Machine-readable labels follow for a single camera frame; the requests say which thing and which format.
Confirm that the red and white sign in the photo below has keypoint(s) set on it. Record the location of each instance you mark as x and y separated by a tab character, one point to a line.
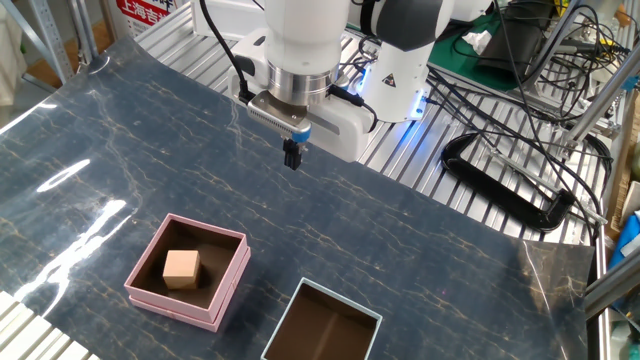
145	15

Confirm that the dark marble pattern mat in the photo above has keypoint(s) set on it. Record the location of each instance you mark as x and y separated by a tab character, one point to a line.
375	225

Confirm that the crumpled white paper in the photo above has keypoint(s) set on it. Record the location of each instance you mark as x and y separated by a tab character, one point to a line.
477	41

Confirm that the perforated metal angle bracket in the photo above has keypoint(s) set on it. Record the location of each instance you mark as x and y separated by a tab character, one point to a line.
50	40

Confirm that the green cutting mat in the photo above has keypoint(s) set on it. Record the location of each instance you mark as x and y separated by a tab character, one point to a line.
450	55

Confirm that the black C-clamp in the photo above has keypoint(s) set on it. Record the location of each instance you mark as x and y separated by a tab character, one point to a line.
500	195

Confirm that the silver wrist camera blue caps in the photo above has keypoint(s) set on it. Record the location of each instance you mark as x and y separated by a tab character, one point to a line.
272	115

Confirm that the small wooden cube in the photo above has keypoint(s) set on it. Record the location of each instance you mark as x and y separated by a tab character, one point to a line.
181	267

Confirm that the slanted aluminium frame profile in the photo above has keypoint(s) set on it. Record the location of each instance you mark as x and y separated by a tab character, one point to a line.
600	100

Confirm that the light blue cardboard box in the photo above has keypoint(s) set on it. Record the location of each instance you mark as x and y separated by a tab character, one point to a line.
320	330

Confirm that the blue plastic item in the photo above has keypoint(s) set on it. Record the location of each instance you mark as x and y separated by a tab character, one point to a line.
627	240

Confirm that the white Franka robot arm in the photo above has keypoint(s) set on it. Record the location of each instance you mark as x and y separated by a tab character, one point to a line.
305	35

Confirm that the pink square cardboard box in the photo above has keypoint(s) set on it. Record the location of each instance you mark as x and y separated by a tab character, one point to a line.
175	310

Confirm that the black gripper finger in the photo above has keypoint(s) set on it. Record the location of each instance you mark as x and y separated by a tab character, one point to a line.
288	155
297	159

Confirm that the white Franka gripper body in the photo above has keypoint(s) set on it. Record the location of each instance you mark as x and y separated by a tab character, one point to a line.
340	132

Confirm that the grey metal pole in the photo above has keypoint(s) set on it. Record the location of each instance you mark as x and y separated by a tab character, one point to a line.
82	30

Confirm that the black fabric bag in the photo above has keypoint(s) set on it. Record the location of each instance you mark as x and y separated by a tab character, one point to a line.
515	45

